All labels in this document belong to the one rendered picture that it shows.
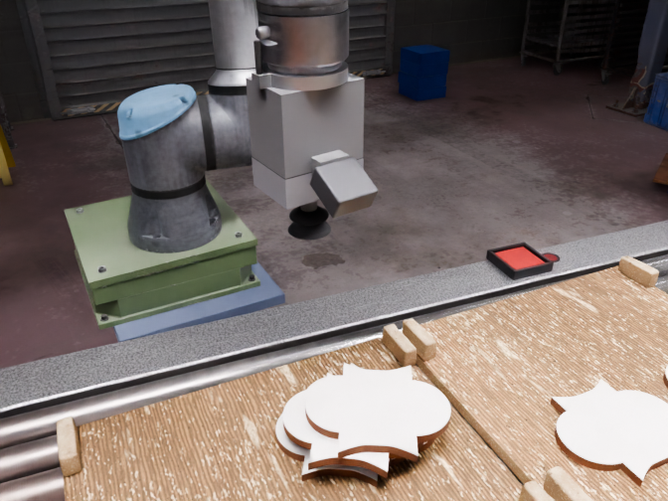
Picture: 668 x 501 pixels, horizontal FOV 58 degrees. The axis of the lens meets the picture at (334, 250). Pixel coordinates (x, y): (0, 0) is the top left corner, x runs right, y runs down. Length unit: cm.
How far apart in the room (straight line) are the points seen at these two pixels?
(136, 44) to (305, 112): 476
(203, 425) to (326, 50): 42
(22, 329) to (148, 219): 174
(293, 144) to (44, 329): 218
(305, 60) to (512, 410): 45
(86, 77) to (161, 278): 430
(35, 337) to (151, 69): 315
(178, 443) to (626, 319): 61
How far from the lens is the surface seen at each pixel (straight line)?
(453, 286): 96
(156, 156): 93
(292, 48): 50
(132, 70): 527
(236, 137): 92
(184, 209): 96
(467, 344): 81
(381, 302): 91
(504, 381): 77
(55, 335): 258
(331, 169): 52
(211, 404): 72
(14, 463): 76
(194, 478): 65
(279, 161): 53
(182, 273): 98
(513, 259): 103
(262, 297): 100
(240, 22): 92
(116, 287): 96
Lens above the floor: 143
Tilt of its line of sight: 29 degrees down
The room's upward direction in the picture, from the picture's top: straight up
